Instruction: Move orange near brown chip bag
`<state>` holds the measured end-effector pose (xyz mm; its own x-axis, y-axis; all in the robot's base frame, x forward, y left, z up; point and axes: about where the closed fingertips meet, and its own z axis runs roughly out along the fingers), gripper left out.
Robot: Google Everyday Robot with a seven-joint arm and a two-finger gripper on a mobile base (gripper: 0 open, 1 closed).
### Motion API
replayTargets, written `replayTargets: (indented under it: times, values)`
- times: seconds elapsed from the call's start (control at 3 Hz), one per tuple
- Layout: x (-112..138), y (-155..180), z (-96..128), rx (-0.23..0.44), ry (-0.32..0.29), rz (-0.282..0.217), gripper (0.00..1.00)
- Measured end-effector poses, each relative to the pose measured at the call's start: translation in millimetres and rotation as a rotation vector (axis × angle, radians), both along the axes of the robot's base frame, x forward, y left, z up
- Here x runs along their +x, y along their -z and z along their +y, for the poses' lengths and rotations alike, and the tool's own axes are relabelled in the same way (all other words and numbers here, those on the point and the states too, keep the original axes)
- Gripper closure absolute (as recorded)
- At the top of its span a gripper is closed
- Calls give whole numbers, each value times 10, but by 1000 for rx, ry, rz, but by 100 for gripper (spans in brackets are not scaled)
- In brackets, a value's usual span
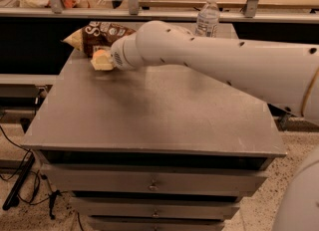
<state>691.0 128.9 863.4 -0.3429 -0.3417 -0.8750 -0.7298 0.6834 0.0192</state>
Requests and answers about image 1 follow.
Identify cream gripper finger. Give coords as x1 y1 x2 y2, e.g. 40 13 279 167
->
91 56 114 71

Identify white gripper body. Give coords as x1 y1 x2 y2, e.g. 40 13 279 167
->
111 35 136 71

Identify orange fruit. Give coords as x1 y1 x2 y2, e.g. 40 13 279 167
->
93 50 110 59

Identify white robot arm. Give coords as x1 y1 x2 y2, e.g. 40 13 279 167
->
90 21 319 124

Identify brown chip bag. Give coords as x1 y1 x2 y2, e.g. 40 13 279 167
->
63 21 135 57

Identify metal railing shelf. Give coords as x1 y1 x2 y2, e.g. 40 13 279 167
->
0 0 319 24

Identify clear plastic water bottle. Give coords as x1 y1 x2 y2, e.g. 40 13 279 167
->
195 0 219 38

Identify grey drawer cabinet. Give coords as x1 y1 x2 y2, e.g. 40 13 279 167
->
23 52 286 231

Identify top grey drawer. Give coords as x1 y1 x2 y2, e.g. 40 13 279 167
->
42 164 266 197

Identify grey drawer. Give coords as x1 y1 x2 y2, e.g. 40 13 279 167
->
88 217 224 231
42 164 266 197
71 197 239 220

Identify middle grey drawer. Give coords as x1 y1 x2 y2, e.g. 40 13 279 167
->
71 197 239 220

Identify bottom grey drawer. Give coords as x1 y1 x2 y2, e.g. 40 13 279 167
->
88 217 224 231

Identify black floor cables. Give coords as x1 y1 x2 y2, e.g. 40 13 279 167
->
0 124 64 221

